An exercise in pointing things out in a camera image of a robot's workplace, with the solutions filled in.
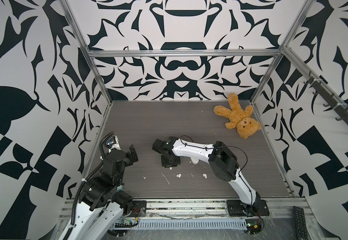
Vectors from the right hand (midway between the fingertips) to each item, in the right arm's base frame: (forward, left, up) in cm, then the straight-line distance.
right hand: (167, 166), depth 88 cm
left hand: (0, +19, +25) cm, 31 cm away
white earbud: (-6, -6, 0) cm, 8 cm away
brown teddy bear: (+30, -48, +5) cm, 56 cm away
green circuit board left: (-27, +18, +1) cm, 33 cm away
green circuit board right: (-29, -41, -2) cm, 50 cm away
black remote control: (-29, -61, 0) cm, 68 cm away
